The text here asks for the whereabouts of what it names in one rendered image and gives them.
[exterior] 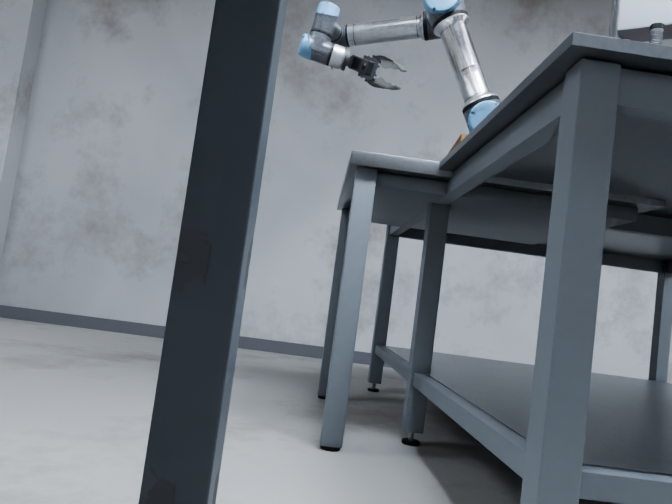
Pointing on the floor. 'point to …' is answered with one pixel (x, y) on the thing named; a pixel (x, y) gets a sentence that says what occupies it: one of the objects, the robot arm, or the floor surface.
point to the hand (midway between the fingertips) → (400, 78)
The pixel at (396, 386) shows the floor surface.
